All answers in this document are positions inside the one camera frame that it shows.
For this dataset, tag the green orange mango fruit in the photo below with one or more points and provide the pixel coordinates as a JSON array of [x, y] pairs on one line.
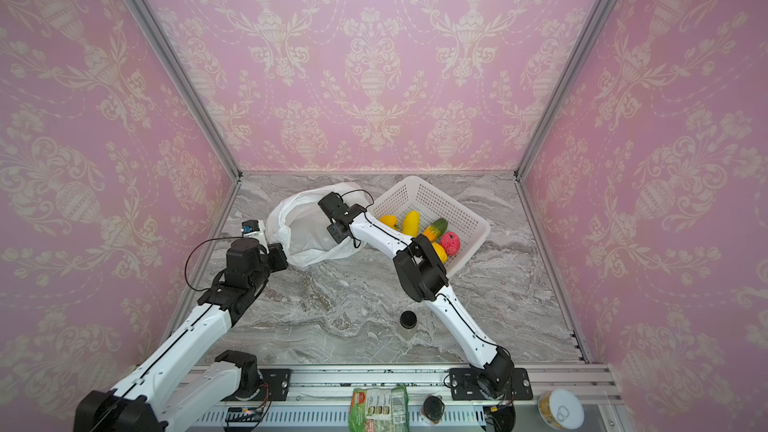
[[436, 230]]

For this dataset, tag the tin can white lid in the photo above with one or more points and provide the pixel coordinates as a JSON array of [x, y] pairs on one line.
[[561, 410]]

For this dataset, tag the yellow bell pepper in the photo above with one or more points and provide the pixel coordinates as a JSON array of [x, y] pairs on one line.
[[390, 221]]

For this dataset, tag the black round lid object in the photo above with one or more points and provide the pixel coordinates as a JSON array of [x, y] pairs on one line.
[[433, 409]]

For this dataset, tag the white plastic bag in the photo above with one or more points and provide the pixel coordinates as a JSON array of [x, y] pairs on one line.
[[300, 226]]

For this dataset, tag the white perforated plastic basket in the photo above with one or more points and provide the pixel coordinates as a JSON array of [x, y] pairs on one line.
[[415, 194]]

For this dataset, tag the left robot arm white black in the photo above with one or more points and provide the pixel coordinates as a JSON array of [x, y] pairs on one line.
[[218, 309]]

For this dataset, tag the yellow lemon fruit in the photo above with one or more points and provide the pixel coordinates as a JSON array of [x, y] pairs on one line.
[[440, 251]]

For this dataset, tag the green snack package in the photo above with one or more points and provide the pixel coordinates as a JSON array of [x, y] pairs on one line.
[[379, 409]]

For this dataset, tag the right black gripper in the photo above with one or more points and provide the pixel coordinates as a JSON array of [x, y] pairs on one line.
[[330, 206]]

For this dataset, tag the pink red fruit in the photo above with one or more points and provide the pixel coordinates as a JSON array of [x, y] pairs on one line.
[[451, 243]]

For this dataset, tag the aluminium frame rail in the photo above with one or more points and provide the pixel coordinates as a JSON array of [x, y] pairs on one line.
[[591, 383]]

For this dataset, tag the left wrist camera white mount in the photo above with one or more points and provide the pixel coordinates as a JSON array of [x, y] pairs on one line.
[[254, 229]]

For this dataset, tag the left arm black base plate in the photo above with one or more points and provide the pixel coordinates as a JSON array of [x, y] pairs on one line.
[[273, 385]]

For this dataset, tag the small black-lidded jar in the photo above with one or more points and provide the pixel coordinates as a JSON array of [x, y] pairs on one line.
[[407, 327]]

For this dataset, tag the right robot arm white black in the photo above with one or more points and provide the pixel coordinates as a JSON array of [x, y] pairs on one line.
[[423, 277]]

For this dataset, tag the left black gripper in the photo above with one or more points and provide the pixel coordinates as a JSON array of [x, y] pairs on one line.
[[276, 252]]

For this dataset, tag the yellow starfruit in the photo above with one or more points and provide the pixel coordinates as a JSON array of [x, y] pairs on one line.
[[411, 224]]

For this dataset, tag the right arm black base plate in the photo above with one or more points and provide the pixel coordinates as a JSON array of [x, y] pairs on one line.
[[464, 385]]

